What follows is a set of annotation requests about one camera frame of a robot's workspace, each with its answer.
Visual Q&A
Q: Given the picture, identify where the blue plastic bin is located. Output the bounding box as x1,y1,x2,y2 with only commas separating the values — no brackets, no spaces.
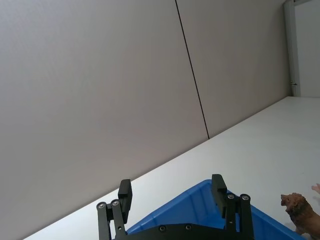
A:
124,178,307,240

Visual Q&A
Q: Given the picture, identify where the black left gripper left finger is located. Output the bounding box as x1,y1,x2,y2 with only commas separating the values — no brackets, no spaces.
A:
96,178,133,240

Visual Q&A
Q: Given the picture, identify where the white door with frame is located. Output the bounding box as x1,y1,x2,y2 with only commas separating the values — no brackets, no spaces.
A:
283,0,320,98

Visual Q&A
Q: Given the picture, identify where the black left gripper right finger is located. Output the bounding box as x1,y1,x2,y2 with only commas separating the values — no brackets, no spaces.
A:
210,173,253,236

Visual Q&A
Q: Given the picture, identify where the brown lion toy figure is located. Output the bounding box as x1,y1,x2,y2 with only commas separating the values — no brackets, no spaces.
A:
280,192,320,238

